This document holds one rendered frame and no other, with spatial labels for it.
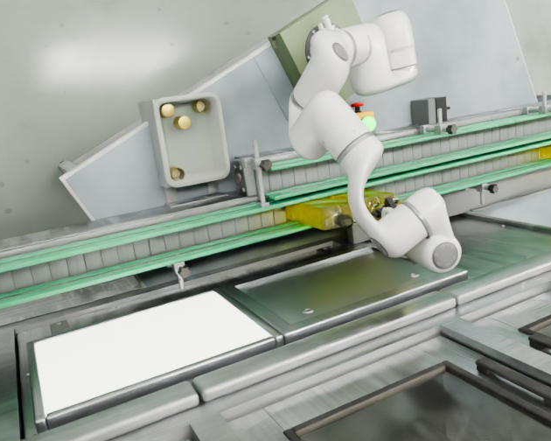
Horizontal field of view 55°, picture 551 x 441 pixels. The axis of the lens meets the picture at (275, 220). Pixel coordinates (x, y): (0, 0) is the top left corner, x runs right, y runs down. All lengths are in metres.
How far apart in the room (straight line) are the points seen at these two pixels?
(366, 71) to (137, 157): 0.61
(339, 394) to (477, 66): 1.43
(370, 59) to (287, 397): 0.73
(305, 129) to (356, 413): 0.51
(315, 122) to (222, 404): 0.52
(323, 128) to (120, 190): 0.63
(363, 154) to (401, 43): 0.43
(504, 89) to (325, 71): 1.19
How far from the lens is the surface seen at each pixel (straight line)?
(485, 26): 2.10
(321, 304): 1.12
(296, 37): 1.52
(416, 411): 0.86
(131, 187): 1.42
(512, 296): 1.20
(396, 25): 1.32
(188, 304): 1.22
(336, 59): 1.06
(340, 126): 0.98
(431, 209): 0.95
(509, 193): 2.01
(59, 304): 1.51
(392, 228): 0.93
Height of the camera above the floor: 2.14
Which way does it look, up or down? 61 degrees down
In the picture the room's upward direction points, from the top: 109 degrees clockwise
